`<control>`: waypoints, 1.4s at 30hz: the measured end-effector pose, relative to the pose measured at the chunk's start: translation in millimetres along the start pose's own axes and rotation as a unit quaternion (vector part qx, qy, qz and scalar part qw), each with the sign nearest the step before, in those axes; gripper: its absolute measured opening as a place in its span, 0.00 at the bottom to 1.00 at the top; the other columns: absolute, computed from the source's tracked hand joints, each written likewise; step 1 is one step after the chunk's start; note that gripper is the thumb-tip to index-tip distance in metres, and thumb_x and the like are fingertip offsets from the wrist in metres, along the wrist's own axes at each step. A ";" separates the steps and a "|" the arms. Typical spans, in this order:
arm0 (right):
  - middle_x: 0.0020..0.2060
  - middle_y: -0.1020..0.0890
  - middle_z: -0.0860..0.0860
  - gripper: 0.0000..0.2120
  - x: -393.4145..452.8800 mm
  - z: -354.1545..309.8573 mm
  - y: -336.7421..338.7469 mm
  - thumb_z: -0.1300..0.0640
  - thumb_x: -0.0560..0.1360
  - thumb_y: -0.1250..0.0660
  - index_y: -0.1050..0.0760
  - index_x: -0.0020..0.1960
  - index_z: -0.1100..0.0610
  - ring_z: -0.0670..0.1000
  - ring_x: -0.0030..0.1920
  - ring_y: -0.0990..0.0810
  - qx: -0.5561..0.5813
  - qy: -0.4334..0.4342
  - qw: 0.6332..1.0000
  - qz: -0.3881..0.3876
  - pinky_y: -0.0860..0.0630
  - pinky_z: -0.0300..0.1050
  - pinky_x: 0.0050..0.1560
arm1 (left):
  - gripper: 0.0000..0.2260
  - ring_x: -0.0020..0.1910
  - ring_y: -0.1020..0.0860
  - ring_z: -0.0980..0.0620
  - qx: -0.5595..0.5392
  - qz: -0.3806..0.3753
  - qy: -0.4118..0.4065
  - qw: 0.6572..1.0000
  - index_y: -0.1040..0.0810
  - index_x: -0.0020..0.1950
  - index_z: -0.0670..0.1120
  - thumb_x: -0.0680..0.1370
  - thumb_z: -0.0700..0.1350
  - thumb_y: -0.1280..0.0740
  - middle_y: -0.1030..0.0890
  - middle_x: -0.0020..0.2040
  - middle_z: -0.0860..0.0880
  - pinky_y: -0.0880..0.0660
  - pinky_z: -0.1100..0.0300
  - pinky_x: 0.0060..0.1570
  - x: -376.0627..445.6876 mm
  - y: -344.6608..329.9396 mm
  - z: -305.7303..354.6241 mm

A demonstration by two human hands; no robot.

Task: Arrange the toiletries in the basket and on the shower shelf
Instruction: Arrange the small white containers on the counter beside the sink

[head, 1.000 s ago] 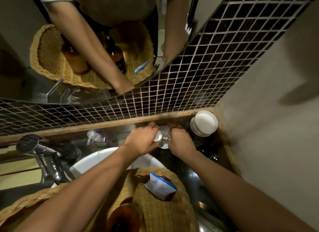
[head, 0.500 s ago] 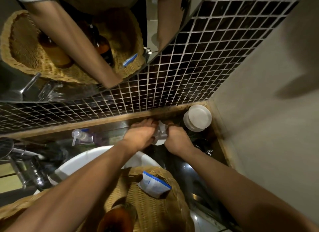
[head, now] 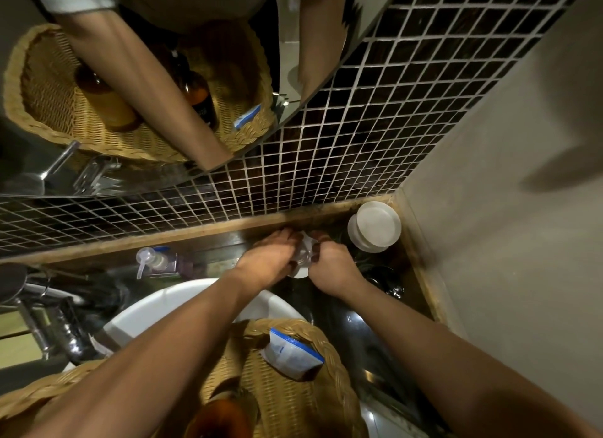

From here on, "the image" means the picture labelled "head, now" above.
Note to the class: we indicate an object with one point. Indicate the person's left hand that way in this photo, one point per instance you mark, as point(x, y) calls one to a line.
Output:
point(268, 263)

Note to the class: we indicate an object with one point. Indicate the person's right hand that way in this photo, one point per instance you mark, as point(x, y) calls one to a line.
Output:
point(334, 268)

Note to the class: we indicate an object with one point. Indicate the white blue sachet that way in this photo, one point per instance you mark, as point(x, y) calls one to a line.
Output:
point(289, 355)

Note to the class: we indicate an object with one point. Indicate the amber bottle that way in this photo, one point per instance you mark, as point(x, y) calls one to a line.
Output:
point(223, 419)

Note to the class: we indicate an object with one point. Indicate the person's right forearm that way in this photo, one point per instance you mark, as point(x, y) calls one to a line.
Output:
point(447, 357)

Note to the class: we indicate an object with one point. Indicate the person's left forearm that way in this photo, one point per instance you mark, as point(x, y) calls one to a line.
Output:
point(141, 367)

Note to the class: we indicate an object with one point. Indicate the white scalloped soap dish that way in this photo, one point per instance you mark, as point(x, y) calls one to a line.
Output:
point(300, 272)

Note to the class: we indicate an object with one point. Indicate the white round cup lid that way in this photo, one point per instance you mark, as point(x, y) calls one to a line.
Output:
point(355, 240)
point(379, 223)

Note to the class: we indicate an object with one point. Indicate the glass tumbler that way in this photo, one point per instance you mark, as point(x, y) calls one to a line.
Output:
point(386, 282)
point(370, 258)

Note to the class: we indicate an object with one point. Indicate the clear hand soap pump bottle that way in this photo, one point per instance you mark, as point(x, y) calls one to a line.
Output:
point(158, 262)

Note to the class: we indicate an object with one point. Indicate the white sink basin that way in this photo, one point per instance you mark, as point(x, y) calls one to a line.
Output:
point(155, 310)

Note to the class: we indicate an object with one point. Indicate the woven wicker basket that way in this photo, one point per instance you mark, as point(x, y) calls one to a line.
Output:
point(292, 404)

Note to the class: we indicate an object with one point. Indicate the chrome sink faucet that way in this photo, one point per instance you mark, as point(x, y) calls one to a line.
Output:
point(52, 320)

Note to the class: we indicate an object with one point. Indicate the wall mirror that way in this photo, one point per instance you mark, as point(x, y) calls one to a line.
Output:
point(141, 75)

